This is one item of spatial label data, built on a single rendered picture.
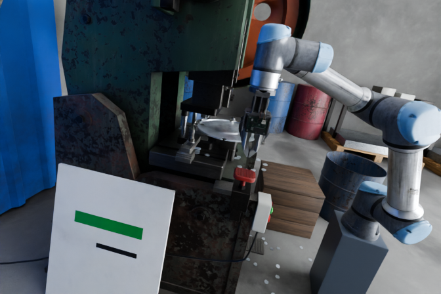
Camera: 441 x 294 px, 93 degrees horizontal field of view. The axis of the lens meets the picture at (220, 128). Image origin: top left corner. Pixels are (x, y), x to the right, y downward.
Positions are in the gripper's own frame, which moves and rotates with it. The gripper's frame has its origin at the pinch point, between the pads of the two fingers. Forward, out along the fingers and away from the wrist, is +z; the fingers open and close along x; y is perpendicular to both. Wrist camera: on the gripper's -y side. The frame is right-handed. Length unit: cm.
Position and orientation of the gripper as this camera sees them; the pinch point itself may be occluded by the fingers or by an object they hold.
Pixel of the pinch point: (249, 152)
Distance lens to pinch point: 65.4
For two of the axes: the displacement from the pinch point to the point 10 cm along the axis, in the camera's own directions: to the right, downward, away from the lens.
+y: -1.7, 2.9, -9.4
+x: 9.7, 1.9, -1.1
